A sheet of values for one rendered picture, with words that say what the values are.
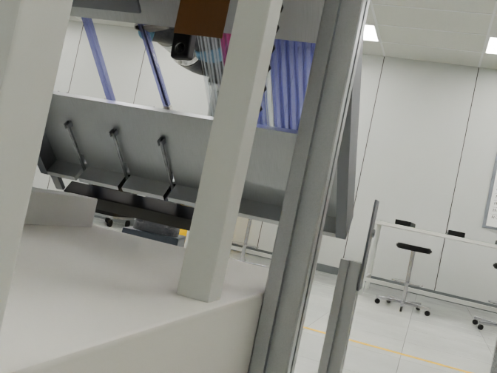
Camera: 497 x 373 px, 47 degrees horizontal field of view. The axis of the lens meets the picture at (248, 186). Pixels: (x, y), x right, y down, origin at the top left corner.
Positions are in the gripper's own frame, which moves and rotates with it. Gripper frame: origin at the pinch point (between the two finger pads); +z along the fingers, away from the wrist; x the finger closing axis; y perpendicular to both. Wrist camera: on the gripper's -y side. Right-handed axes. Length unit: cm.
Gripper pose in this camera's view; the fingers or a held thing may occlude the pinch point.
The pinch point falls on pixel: (143, 29)
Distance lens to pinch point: 119.5
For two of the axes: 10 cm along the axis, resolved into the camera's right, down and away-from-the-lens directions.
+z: -4.5, 4.1, -7.9
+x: 8.9, 1.4, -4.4
